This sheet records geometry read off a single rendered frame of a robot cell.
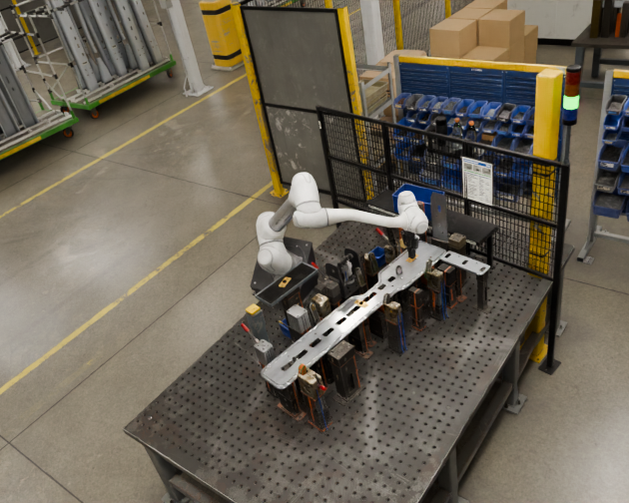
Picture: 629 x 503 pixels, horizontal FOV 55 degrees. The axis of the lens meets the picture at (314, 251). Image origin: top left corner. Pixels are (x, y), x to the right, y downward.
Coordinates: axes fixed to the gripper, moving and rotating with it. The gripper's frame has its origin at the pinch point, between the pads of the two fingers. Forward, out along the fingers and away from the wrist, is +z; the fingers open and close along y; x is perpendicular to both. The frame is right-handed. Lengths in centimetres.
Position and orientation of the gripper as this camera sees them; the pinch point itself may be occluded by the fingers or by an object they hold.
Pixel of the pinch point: (411, 251)
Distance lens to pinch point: 367.0
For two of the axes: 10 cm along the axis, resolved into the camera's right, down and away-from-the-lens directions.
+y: 7.0, 3.1, -6.5
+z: 1.7, 8.0, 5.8
